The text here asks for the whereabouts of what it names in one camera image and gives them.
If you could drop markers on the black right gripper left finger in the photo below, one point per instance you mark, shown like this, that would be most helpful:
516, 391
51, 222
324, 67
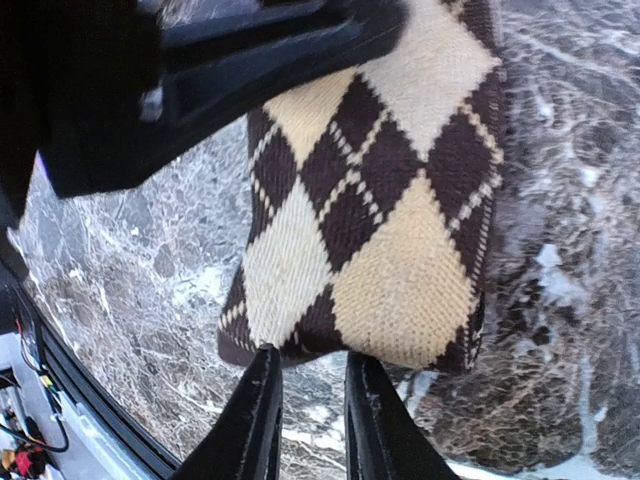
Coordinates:
245, 441

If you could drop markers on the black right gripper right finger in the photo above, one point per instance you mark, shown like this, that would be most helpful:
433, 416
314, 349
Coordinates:
382, 440

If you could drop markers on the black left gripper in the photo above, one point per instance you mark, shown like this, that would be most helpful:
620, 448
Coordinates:
72, 74

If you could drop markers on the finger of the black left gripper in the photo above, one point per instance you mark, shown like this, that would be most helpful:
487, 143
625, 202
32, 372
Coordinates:
215, 70

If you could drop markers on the brown beige argyle sock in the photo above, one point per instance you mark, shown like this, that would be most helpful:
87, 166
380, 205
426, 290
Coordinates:
372, 193

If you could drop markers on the black front rail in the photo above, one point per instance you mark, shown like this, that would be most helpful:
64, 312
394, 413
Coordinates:
55, 414

